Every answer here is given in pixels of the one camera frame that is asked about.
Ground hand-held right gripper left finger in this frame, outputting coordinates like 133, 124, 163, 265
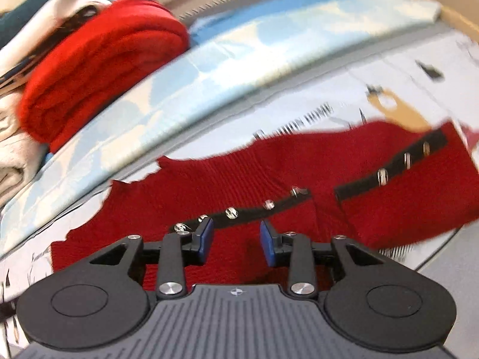
89, 217, 215, 300

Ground bright red folded blanket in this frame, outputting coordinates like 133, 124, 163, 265
18, 0, 191, 155

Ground light blue patterned mat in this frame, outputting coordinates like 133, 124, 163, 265
0, 0, 443, 212

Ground white folded quilt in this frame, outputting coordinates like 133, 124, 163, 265
0, 0, 116, 206

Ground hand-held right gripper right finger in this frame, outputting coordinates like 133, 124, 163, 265
260, 220, 392, 300

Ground deer printed bedsheet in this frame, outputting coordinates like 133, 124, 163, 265
0, 17, 479, 309

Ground dark red knit cardigan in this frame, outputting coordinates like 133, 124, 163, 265
50, 119, 479, 293

